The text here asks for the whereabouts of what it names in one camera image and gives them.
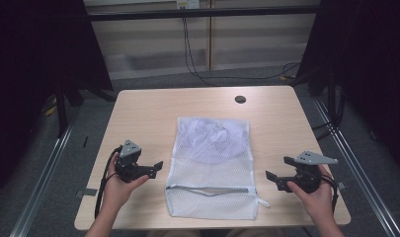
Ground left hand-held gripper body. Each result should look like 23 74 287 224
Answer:
114 139 157 184

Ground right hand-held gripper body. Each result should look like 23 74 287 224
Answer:
285 150 339 195

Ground white mesh laundry bag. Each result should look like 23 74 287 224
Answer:
164 116 272 221

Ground person's right hand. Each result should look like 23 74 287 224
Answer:
285 164 336 226

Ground person's left hand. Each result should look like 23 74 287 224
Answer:
101 152 151 212

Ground white garment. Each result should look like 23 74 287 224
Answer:
179 118 251 165

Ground black stand leg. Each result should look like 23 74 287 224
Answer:
53 78 69 138

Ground black curtain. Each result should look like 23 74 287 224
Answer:
0 0 116 201
294 0 400 174

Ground black horizontal bar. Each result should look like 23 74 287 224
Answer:
86 5 321 23

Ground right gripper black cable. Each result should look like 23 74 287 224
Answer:
320 173 340 215

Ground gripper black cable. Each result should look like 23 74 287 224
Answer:
320 173 340 215
94 146 123 220

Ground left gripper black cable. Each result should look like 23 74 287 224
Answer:
94 146 123 220

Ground metal floor rail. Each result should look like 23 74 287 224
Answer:
9 110 79 237
313 98 400 237

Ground bundle of black cables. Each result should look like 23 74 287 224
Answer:
311 90 347 142

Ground black floor cable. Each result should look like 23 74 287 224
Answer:
182 17 218 88
185 17 302 82

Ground white wall outlet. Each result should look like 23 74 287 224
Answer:
175 0 201 10

